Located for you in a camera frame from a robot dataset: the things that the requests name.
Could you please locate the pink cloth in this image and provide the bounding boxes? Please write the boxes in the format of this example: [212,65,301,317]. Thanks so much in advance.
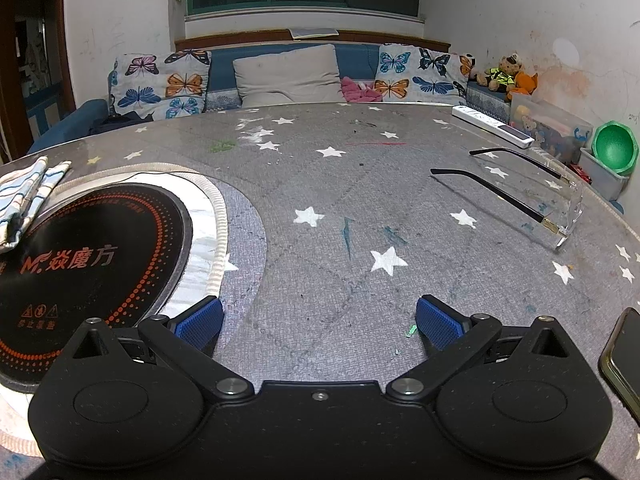
[340,76,384,105]

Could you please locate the green plastic bowl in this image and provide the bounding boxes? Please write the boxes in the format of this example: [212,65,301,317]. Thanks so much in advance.
[592,120,640,177]

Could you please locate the panda plush toy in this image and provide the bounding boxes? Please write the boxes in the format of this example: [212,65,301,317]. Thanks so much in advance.
[460,52,482,82]

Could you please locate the grey book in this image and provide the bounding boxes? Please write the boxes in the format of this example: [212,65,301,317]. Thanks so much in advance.
[291,26,340,41]

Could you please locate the white power strip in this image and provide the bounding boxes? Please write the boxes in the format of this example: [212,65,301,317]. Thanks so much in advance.
[452,105,534,150]

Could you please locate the butterfly-print pillow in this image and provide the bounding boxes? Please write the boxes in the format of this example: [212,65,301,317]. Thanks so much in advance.
[108,49,212,122]
[373,43,474,106]

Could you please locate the grey star-print tablecloth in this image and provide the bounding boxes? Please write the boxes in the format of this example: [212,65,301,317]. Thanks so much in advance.
[0,101,640,480]

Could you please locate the brown teddy bear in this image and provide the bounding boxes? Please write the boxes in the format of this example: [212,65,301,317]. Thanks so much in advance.
[476,53,527,94]

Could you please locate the clear plastic toy box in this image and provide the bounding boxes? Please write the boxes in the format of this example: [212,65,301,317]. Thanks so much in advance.
[509,92,595,164]

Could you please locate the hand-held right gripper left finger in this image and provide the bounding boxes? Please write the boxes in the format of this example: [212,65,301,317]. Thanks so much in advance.
[57,296,256,404]

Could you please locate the wooden ledge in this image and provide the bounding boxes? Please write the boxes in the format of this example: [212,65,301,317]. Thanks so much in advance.
[174,28,452,54]

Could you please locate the grey pillow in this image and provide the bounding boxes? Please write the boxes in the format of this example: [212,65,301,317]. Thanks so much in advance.
[232,44,344,108]

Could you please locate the blue striped white cloth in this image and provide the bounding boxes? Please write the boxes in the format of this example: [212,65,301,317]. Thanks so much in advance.
[0,156,74,254]

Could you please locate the grey-blue plastic bin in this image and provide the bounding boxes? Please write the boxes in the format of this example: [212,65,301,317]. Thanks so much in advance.
[578,147,632,201]

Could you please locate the black smartphone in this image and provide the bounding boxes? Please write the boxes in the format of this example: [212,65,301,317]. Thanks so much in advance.
[598,307,640,427]

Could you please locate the dark wooden doorway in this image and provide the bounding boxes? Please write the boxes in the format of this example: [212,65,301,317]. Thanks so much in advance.
[0,0,77,162]

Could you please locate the blue sofa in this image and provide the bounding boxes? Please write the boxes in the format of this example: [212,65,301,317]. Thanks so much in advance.
[27,41,517,156]

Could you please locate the orange plush toy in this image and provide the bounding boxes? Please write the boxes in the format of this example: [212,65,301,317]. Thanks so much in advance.
[507,72,540,97]

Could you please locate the clear-frame eyeglasses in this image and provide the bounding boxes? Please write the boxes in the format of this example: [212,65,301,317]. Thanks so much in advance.
[430,147,586,252]

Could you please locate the round black induction cooker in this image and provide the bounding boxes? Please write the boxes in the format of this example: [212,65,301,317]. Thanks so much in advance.
[0,183,194,387]

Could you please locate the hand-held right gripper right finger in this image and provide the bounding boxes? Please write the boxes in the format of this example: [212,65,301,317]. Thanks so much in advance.
[385,295,583,404]

